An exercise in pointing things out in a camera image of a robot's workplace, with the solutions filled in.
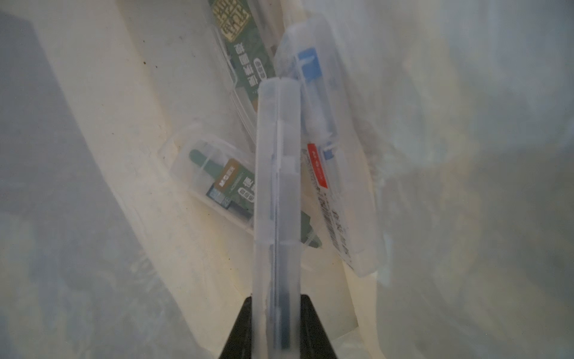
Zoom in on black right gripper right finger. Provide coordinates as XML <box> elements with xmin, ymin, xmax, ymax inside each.
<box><xmin>300</xmin><ymin>294</ymin><xmax>337</xmax><ymax>359</ymax></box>

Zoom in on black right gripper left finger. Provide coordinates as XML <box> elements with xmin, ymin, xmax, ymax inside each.
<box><xmin>219</xmin><ymin>296</ymin><xmax>252</xmax><ymax>359</ymax></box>

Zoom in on clear compass case small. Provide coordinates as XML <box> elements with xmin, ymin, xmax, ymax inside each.
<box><xmin>251</xmin><ymin>78</ymin><xmax>302</xmax><ymax>358</ymax></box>

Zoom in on clear case green compass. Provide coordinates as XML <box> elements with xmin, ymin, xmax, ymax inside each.
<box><xmin>158</xmin><ymin>123</ymin><xmax>324</xmax><ymax>250</ymax></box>
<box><xmin>207</xmin><ymin>1</ymin><xmax>275</xmax><ymax>139</ymax></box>

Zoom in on canvas bag starry night print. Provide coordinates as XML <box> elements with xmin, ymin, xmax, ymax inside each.
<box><xmin>1</xmin><ymin>1</ymin><xmax>573</xmax><ymax>358</ymax></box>

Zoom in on clear case blue compass red label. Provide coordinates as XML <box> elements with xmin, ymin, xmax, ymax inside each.
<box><xmin>274</xmin><ymin>15</ymin><xmax>379</xmax><ymax>277</ymax></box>

